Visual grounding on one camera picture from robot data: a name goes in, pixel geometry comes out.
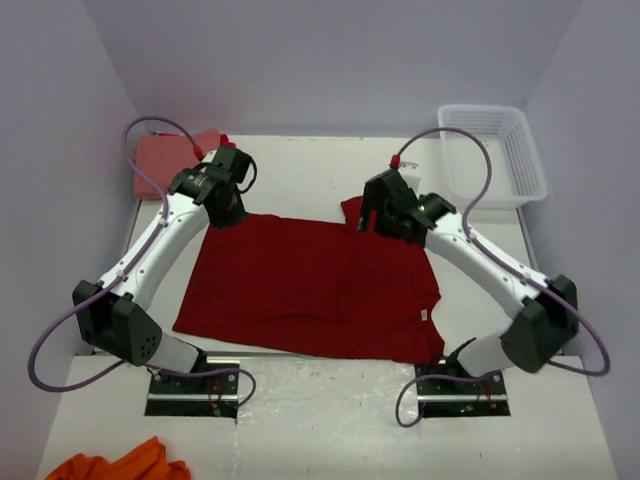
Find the dark red t shirt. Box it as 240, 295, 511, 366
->
173, 197, 444, 364

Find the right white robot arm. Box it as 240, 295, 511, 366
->
358, 169, 579, 393

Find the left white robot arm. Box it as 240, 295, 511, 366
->
72, 146, 257, 393

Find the folded red t shirt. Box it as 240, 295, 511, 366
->
219, 133, 236, 147

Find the folded pink t shirt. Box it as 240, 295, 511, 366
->
133, 129, 221, 200

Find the white plastic basket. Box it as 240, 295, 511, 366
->
437, 104, 548, 210

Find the orange t shirt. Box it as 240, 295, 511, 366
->
46, 437, 192, 480

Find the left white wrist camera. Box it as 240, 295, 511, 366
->
195, 149, 219, 170

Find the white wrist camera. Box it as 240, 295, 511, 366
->
195, 149, 219, 170
389, 154, 422, 192

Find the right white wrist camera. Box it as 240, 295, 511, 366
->
389, 154, 422, 192

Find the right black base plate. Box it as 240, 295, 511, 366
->
416, 372, 511, 418

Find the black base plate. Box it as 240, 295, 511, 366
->
144, 372, 239, 420
416, 372, 511, 418

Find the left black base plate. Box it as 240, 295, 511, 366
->
144, 372, 239, 420

